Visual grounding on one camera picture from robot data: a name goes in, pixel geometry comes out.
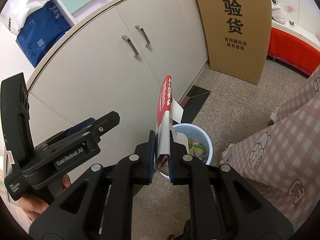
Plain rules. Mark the person's left hand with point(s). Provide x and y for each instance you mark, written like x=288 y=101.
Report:
x=32 y=206

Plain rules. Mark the red storage bench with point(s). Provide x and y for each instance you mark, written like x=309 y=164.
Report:
x=295 y=46

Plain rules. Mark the large brown cardboard box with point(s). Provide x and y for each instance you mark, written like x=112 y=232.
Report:
x=237 y=35

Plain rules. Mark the light blue trash bin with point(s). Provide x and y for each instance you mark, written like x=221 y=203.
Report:
x=195 y=140

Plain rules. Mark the pink checkered tablecloth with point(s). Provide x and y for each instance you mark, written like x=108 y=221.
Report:
x=282 y=161

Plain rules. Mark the white lower cabinet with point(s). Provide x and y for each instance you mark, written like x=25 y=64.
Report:
x=115 y=59

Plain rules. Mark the red white box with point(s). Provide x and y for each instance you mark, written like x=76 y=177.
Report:
x=168 y=111

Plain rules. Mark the white paper shopping bag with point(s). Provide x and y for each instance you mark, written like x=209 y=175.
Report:
x=15 y=13

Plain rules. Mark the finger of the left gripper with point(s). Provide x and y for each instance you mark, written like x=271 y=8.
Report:
x=68 y=132
x=89 y=137

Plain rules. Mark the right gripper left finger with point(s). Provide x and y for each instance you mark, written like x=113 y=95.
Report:
x=98 y=205

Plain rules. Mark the white wardrobe doors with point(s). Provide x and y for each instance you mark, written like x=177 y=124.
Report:
x=302 y=17

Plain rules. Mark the white plastic bag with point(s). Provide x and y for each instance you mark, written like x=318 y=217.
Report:
x=278 y=13

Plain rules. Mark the blue shopping bag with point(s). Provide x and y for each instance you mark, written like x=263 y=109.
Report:
x=42 y=29

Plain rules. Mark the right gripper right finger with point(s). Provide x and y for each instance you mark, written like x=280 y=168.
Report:
x=223 y=204

